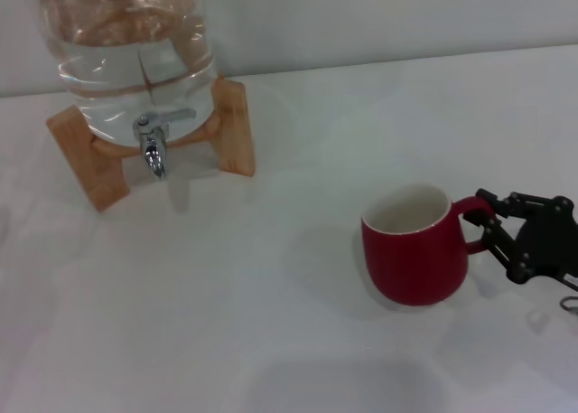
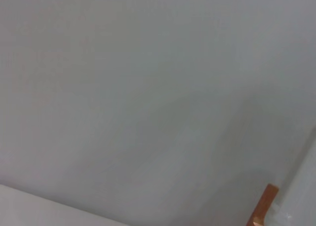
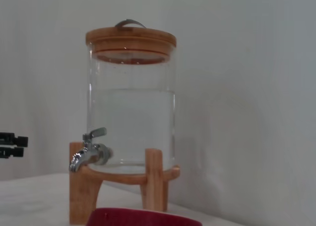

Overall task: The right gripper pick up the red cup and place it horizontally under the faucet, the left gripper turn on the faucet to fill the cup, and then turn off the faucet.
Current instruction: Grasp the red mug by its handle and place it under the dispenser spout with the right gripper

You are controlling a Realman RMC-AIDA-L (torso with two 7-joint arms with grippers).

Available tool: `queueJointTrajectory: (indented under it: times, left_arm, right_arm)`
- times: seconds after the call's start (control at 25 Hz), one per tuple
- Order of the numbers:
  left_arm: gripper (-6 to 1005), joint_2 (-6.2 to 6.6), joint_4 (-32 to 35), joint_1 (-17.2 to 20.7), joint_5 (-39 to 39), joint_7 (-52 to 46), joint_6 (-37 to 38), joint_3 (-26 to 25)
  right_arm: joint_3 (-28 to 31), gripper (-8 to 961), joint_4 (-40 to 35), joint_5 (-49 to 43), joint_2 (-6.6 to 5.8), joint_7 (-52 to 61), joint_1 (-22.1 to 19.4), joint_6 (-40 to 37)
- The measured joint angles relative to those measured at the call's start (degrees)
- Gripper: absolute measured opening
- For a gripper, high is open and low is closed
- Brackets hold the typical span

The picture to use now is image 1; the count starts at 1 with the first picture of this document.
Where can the wooden dispenser stand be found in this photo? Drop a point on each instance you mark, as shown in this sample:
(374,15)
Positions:
(95,169)

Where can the clear glass water dispenser jar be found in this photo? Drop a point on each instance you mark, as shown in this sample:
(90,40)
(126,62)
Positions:
(135,69)

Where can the chrome faucet with lever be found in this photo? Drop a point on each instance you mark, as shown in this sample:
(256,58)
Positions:
(153,153)

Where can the red cup with white inside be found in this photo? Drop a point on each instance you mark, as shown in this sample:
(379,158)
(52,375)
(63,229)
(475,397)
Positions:
(411,264)

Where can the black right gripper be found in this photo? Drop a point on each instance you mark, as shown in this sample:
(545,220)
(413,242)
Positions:
(551,246)

